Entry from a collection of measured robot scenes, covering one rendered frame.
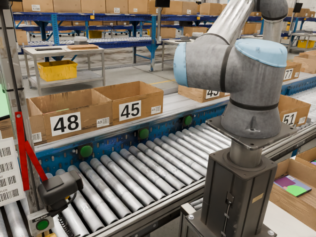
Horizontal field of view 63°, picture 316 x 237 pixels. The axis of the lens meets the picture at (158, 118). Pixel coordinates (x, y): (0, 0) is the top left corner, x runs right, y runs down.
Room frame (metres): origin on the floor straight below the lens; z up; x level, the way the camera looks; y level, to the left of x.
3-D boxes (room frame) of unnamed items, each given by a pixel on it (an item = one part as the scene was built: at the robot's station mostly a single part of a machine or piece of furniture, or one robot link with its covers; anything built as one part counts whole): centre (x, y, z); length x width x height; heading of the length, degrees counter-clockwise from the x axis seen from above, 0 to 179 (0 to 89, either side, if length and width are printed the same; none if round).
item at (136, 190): (1.13, 0.16, 0.72); 0.52 x 0.05 x 0.05; 38
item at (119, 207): (1.05, 0.26, 0.72); 0.52 x 0.05 x 0.05; 38
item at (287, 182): (1.04, -0.65, 0.78); 0.19 x 0.14 x 0.02; 120
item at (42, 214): (0.60, 0.34, 0.95); 0.07 x 0.03 x 0.07; 128
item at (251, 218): (0.80, -0.31, 0.91); 0.26 x 0.26 x 0.33; 33
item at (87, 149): (1.25, 0.39, 0.81); 0.07 x 0.01 x 0.07; 128
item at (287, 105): (1.92, -0.94, 0.83); 0.39 x 0.29 x 0.17; 122
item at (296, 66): (2.88, -1.33, 0.96); 0.39 x 0.29 x 0.17; 129
